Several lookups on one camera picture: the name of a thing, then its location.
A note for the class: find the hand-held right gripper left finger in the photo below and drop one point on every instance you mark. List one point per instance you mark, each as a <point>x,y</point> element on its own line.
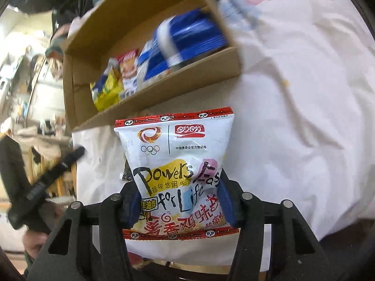
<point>130,207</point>

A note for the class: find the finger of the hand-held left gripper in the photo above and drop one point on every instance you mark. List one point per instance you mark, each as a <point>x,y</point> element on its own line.
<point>68,158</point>

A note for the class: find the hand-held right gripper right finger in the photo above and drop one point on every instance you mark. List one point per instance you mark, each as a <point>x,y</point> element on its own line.
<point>227,205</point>

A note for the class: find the white chip bag red print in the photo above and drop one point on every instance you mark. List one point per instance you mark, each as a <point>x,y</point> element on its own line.
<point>175,158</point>

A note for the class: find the yellow snack bag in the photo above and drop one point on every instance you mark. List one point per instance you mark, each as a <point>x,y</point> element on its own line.
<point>107,89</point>

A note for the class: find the red brown snack packet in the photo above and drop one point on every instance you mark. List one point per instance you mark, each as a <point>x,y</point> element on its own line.
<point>129,70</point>

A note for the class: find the blue white snack packet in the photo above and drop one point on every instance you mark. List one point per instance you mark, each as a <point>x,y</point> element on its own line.
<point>152,61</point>

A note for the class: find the brown cardboard box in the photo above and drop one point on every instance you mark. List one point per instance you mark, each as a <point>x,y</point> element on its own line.
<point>117,20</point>

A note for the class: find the blue snack bar packet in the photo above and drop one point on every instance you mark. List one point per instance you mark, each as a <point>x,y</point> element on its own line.
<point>193,35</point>

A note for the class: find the person's left hand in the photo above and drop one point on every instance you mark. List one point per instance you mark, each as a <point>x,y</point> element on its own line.
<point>33,241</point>

